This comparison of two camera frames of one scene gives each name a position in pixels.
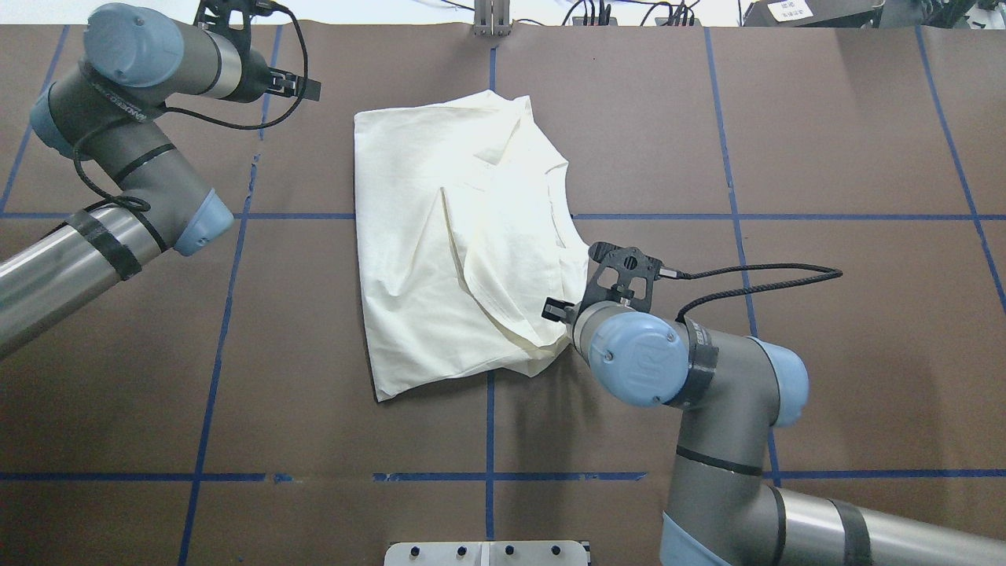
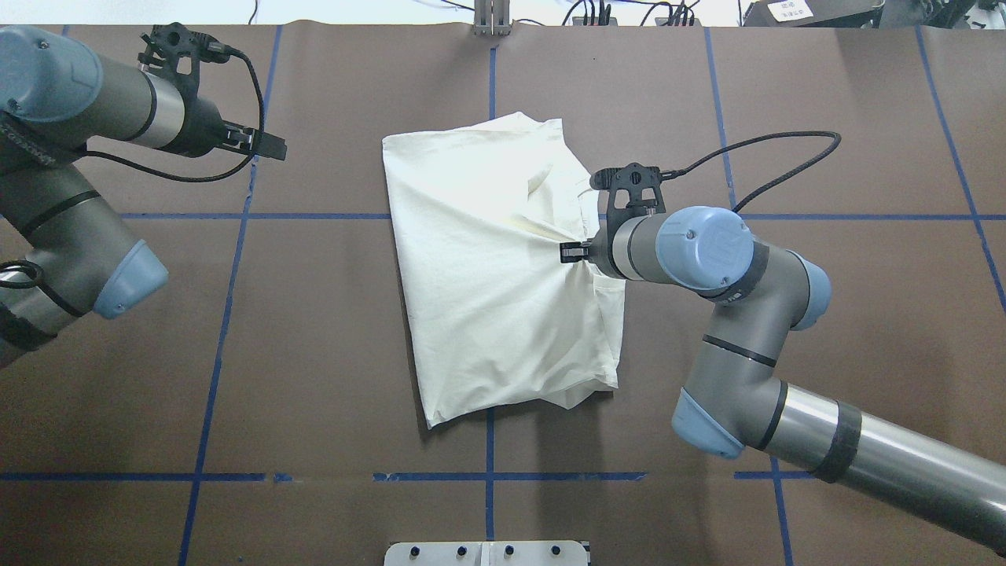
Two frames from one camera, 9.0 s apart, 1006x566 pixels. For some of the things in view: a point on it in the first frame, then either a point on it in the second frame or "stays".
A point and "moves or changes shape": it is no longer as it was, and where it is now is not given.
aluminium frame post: (492, 19) stays
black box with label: (813, 13) stays
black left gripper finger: (290, 84) -> (255, 141)
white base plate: (487, 553) stays
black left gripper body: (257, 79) -> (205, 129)
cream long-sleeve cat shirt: (467, 233) moves or changes shape
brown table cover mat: (219, 409) stays
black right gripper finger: (556, 310) -> (573, 252)
